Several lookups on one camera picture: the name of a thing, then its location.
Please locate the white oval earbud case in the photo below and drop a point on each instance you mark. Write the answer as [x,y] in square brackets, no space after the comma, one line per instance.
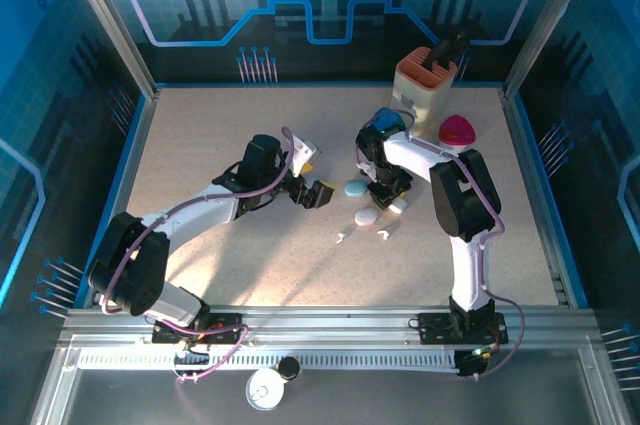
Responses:
[365,216]

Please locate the aluminium frame post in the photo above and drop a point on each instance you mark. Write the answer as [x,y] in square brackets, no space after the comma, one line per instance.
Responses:
[545,20]
[112,25]

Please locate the black electronics box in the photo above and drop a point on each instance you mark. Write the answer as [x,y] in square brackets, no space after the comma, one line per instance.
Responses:
[472,365]

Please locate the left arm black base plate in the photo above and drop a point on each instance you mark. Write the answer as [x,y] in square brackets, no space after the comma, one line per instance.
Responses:
[227,327]

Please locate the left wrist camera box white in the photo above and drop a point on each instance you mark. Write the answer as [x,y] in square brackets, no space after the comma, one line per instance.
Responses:
[305,150]

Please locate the black round cap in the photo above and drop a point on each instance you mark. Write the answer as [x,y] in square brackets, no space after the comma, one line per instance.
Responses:
[288,369]

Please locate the magenta plastic bowl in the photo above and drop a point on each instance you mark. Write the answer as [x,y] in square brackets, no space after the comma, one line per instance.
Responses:
[457,130]

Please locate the aluminium mounting rail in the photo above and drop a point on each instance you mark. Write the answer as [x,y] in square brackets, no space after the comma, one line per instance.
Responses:
[325,325]

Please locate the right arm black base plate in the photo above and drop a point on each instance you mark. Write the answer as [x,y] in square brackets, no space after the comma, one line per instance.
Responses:
[435,327]

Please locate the blue earbud case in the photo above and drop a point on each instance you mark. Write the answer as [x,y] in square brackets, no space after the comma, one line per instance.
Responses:
[354,189]

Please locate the beige knife block orange top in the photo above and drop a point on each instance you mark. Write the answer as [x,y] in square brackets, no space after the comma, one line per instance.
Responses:
[422,70]

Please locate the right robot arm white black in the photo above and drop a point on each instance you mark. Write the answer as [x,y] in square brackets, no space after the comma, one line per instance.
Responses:
[420,155]

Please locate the aluminium table side rail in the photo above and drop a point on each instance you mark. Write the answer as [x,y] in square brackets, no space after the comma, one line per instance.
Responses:
[142,135]
[515,135]

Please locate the white square earbud case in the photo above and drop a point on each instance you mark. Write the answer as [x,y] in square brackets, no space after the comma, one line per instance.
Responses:
[399,207]

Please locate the white round lid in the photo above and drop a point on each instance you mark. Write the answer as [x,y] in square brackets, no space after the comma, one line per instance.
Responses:
[262,392]

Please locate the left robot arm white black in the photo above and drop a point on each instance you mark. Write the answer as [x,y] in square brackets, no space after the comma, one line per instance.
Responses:
[195,207]

